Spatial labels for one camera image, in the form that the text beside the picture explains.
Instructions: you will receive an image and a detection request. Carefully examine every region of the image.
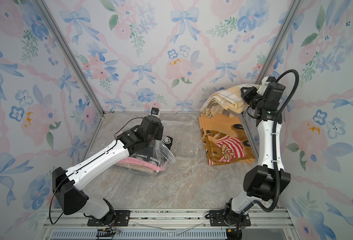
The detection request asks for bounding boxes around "left rear aluminium corner post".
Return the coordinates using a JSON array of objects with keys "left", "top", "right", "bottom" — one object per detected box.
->
[{"left": 32, "top": 0, "right": 105, "bottom": 115}]

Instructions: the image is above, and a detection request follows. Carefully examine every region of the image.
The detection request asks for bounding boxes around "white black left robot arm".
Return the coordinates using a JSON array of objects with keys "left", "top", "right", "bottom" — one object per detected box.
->
[{"left": 52, "top": 109, "right": 164, "bottom": 226}]

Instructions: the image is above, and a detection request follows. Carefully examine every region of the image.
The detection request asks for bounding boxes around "clear plastic vacuum bag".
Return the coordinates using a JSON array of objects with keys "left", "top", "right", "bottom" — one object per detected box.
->
[{"left": 114, "top": 120, "right": 198, "bottom": 176}]

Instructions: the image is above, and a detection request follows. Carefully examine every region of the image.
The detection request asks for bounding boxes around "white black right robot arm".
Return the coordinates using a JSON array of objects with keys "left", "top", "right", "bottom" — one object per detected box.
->
[{"left": 205, "top": 82, "right": 291, "bottom": 227}]

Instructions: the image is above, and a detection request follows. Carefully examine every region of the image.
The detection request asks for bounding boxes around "aluminium corner post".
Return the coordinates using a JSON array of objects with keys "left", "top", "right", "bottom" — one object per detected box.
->
[
  {"left": 255, "top": 0, "right": 302, "bottom": 84},
  {"left": 32, "top": 0, "right": 105, "bottom": 115}
]

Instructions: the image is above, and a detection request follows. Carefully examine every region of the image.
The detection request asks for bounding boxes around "pink fleece blanket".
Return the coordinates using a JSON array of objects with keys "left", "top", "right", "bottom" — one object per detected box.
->
[{"left": 116, "top": 157, "right": 168, "bottom": 173}]

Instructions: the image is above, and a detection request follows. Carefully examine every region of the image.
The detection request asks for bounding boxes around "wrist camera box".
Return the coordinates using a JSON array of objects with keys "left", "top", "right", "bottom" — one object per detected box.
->
[
  {"left": 151, "top": 108, "right": 160, "bottom": 117},
  {"left": 257, "top": 77, "right": 276, "bottom": 96}
]

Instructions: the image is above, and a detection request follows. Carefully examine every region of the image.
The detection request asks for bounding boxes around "orange cartoon print blanket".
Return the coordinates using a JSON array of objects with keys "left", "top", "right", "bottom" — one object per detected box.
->
[{"left": 198, "top": 114, "right": 255, "bottom": 166}]

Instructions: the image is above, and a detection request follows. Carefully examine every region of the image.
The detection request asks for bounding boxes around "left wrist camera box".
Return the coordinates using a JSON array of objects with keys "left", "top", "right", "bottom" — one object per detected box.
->
[{"left": 151, "top": 108, "right": 160, "bottom": 117}]

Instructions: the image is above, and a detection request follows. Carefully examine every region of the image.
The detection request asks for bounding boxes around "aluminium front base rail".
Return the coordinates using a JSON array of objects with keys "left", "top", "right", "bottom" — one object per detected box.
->
[{"left": 38, "top": 208, "right": 299, "bottom": 240}]

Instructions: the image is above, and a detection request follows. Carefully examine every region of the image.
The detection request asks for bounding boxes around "yellow grey checked blanket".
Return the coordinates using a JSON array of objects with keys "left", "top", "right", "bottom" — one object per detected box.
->
[{"left": 200, "top": 84, "right": 260, "bottom": 118}]

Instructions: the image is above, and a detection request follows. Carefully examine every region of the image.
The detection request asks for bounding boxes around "black white knit blanket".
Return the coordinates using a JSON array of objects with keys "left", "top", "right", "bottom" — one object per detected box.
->
[{"left": 132, "top": 140, "right": 176, "bottom": 166}]

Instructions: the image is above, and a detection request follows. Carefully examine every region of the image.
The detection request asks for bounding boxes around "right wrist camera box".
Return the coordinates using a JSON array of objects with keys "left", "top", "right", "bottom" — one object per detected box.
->
[{"left": 257, "top": 77, "right": 276, "bottom": 96}]

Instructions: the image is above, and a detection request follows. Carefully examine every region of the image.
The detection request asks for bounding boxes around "right rear aluminium corner post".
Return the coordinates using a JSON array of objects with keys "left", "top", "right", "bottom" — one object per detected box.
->
[{"left": 255, "top": 0, "right": 302, "bottom": 84}]

